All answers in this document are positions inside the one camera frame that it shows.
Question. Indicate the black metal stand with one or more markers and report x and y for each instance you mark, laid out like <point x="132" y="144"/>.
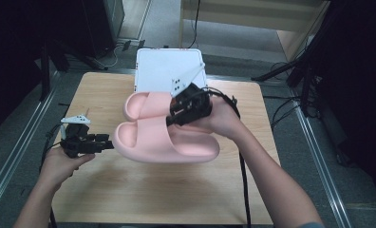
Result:
<point x="44" y="69"/>

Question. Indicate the person's right hand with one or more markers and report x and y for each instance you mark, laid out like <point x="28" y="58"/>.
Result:
<point x="224" y="120"/>

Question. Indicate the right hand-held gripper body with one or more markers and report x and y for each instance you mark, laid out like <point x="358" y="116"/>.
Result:
<point x="192" y="104"/>

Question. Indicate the person's blue-grey shirt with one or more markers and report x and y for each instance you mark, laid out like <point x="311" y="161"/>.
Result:
<point x="309" y="225"/>

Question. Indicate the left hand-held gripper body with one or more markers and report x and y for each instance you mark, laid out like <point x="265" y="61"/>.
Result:
<point x="78" y="142"/>

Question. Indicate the black tripod stand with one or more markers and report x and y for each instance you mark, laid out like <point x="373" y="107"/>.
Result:
<point x="307" y="95"/>

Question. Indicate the pink slipper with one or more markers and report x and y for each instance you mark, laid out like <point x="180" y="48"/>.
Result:
<point x="164" y="145"/>
<point x="145" y="106"/>

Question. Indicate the white shoe rack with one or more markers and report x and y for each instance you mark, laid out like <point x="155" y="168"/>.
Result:
<point x="154" y="69"/>

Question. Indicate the black plug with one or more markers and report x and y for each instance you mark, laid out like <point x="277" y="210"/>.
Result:
<point x="127" y="45"/>
<point x="141" y="43"/>

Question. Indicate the person's left hand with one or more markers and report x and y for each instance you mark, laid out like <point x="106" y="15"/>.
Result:
<point x="56" y="167"/>

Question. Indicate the dark grey cabinet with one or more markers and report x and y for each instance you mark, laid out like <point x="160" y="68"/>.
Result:
<point x="97" y="22"/>

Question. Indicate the light wooden cabinet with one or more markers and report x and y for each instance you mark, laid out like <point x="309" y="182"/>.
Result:
<point x="240" y="12"/>

